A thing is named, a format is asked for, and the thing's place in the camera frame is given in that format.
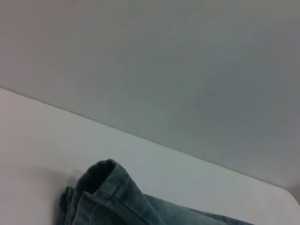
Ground blue denim shorts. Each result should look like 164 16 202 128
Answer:
55 158 255 225

